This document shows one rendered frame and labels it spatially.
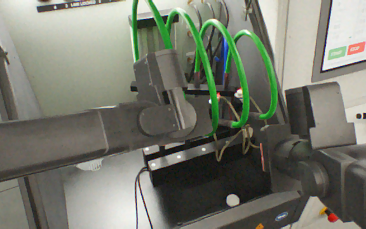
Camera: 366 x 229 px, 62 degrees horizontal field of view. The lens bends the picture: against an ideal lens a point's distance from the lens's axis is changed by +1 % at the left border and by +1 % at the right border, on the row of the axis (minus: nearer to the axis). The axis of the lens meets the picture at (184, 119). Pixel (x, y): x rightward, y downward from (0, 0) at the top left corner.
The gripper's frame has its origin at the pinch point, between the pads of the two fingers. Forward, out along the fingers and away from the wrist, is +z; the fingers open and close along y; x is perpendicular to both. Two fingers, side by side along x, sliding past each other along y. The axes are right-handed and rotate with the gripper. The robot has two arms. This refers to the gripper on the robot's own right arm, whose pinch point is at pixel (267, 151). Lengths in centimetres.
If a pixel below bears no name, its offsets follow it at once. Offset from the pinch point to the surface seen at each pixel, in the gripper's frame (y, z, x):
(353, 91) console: 12, 43, -47
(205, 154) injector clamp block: -3.1, 35.3, 5.9
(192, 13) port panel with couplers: 41, 40, 5
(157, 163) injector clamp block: -4.2, 33.9, 20.4
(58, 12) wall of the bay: 39, 29, 43
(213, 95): 11.7, 7.5, 7.4
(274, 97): 10.5, 13.8, -8.0
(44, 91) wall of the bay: 20, 44, 53
